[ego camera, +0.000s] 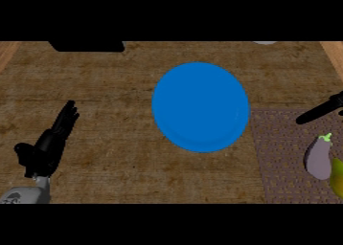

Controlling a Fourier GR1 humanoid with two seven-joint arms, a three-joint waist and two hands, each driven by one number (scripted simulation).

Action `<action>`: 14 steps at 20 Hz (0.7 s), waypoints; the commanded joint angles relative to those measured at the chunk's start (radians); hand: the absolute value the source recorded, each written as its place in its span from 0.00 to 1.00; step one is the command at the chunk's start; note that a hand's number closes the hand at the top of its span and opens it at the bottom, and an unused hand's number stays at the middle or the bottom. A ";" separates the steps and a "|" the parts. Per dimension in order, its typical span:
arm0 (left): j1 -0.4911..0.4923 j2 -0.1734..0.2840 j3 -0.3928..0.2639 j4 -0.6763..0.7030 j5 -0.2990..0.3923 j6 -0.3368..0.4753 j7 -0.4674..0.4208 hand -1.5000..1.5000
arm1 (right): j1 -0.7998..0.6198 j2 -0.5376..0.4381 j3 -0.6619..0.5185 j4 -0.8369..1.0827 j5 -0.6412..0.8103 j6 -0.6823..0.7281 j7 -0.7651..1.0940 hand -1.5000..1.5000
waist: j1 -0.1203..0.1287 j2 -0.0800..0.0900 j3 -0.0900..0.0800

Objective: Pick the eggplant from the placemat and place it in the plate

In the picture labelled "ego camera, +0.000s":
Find purple eggplant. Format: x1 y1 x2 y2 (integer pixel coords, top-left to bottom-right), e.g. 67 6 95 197
303 132 334 181

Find yellow-green mango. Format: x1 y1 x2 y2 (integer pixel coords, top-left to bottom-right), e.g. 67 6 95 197
328 157 343 203

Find grey woven placemat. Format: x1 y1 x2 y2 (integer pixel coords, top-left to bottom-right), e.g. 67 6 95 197
250 107 343 205

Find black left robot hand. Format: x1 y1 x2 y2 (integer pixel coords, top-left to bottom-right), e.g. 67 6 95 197
14 100 81 179

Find black appliance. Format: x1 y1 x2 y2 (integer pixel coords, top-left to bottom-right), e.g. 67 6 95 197
48 40 126 54

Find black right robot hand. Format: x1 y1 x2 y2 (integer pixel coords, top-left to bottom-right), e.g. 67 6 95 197
294 87 343 126

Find blue plate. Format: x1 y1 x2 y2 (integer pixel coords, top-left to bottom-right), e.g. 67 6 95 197
151 61 253 154

